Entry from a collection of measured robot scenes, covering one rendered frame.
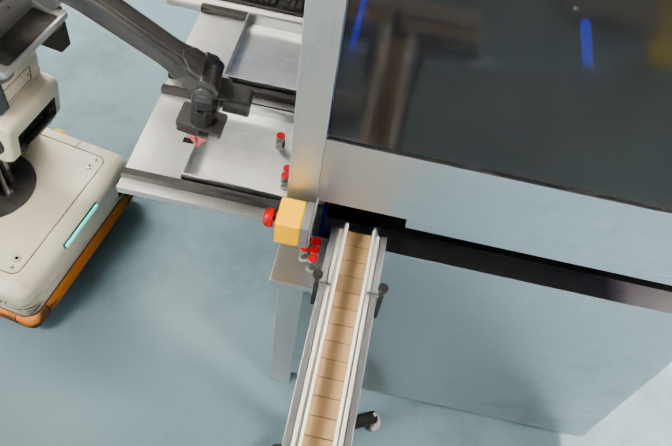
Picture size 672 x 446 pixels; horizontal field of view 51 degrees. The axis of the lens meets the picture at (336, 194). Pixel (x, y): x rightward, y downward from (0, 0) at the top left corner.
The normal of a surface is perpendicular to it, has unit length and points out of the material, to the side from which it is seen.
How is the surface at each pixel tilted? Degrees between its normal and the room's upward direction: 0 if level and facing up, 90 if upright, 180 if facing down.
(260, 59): 0
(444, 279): 90
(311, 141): 90
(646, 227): 90
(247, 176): 0
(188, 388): 0
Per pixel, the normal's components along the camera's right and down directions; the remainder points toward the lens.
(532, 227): -0.18, 0.77
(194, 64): 0.80, -0.09
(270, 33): 0.11, -0.60
